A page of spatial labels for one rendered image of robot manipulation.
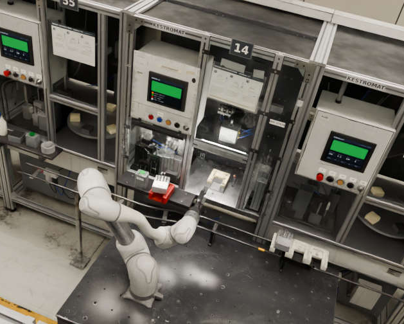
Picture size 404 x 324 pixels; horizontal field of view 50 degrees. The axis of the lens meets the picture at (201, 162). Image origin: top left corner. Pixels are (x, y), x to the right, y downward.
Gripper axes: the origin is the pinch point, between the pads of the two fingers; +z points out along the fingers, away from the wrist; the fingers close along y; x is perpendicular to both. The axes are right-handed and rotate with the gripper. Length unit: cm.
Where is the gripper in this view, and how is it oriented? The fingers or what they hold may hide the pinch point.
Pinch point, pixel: (204, 195)
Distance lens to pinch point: 267.9
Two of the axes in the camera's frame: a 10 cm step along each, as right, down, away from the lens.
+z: 3.3, -5.3, 7.8
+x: -9.3, -3.1, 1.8
